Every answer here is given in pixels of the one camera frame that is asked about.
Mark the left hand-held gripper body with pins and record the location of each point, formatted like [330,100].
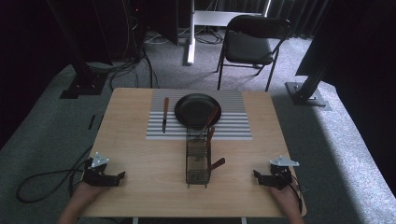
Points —
[95,177]

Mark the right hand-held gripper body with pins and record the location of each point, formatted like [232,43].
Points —
[281,177]

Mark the person's left hand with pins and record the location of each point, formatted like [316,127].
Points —
[87,191]

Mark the person's right hand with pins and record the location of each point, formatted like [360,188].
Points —
[285,197]

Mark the black floor strip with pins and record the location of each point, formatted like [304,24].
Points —
[91,122]

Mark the grey striped placemat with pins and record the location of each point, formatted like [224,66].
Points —
[233,124]

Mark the black metal stand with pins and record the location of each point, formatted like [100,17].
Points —
[84,77]
[306,90]

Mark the black frying pan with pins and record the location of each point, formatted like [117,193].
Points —
[194,110]

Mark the black folding chair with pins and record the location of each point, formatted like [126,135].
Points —
[249,46]

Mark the white desk frame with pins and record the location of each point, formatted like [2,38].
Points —
[191,37]

